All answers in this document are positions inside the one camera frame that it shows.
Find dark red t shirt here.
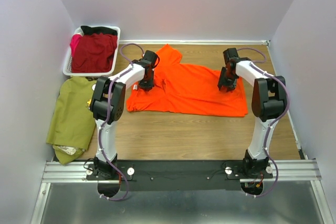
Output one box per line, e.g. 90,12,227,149
71,34,118,73

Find pink t shirt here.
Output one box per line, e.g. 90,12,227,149
69,34,82,56

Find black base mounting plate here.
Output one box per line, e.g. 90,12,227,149
84,158,273,195

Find black t shirt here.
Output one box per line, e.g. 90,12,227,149
80,26,118,36

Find orange t shirt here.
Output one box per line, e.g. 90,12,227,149
127,45,248,117

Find aluminium frame rail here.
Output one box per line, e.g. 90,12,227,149
41,159,322,183

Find olive green snoopy t shirt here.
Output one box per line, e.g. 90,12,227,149
46,77,96,165

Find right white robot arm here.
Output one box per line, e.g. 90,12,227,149
217,48,289,178

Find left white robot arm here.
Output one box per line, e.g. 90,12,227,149
89,50,160,180

